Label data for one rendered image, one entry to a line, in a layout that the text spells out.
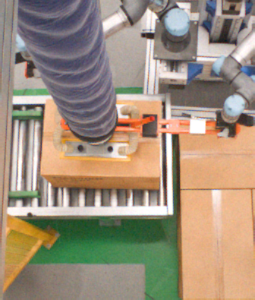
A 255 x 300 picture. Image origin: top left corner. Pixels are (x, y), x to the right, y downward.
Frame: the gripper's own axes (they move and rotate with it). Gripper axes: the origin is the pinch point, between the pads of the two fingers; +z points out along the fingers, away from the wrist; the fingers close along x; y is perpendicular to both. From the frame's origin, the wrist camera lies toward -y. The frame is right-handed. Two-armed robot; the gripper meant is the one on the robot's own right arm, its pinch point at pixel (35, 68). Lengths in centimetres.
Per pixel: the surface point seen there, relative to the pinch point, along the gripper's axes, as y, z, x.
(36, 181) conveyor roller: -10, 69, -43
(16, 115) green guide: -23, 60, -6
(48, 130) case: 3.0, 28.6, -22.4
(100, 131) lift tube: 35, -21, -35
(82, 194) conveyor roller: 17, 69, -49
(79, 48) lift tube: 37, -109, -35
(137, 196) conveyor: 48, 75, -49
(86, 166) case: 23, 29, -41
